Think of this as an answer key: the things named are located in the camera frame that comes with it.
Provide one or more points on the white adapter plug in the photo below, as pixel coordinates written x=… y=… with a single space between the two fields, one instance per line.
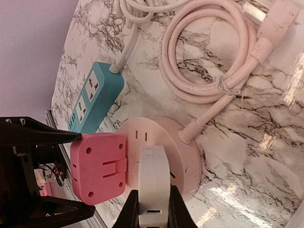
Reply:
x=154 y=186

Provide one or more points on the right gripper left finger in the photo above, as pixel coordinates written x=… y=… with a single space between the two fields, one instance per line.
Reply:
x=129 y=215

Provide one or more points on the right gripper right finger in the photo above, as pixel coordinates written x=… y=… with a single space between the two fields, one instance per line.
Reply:
x=179 y=216

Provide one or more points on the pink adapter plug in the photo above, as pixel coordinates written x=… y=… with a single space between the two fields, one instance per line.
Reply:
x=98 y=165

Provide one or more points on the round pink socket base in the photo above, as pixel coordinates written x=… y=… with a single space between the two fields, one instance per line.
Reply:
x=184 y=159

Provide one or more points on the teal power strip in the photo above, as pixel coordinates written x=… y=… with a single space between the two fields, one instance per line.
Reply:
x=97 y=96

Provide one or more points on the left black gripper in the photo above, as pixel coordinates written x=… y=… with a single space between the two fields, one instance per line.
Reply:
x=21 y=205

